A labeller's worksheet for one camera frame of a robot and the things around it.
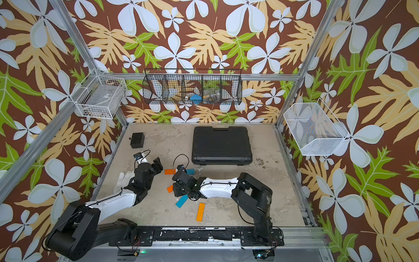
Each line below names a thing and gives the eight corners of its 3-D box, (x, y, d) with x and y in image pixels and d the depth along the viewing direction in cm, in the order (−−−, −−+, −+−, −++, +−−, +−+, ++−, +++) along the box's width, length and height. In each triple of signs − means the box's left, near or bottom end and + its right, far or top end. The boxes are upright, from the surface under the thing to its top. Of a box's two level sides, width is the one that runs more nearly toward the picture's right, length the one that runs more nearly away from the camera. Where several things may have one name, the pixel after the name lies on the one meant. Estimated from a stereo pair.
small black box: (129, 149, 108) (126, 144, 104) (134, 136, 115) (131, 131, 111) (141, 149, 108) (139, 144, 104) (145, 136, 115) (143, 131, 111)
